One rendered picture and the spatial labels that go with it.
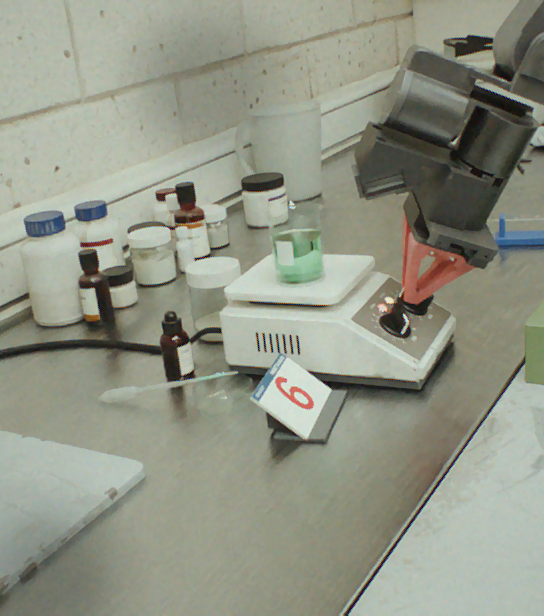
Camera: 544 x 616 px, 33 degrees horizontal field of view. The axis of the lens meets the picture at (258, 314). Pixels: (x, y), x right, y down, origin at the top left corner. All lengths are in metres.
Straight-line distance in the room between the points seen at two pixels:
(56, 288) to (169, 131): 0.48
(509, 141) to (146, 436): 0.40
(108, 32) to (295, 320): 0.68
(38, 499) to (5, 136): 0.62
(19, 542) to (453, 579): 0.30
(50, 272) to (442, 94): 0.52
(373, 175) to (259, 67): 0.96
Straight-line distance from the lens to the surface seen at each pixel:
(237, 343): 0.88
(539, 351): 0.83
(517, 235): 1.23
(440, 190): 0.80
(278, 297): 0.85
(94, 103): 1.37
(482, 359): 0.89
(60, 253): 1.09
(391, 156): 0.79
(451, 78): 0.79
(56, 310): 1.11
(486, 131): 0.80
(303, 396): 0.80
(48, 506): 0.72
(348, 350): 0.83
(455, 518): 0.66
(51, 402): 0.92
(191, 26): 1.57
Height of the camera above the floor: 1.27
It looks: 21 degrees down
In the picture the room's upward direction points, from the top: 7 degrees counter-clockwise
